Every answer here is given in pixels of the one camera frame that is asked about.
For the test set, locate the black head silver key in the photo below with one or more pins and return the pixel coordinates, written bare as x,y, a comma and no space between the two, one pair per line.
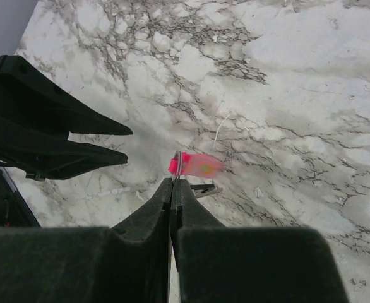
203,190

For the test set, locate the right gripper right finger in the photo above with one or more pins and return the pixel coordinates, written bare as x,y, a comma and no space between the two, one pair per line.
248,264

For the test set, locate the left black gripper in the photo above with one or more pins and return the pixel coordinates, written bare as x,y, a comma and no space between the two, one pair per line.
30,99

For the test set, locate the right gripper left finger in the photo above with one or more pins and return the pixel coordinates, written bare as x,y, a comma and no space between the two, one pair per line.
129,262

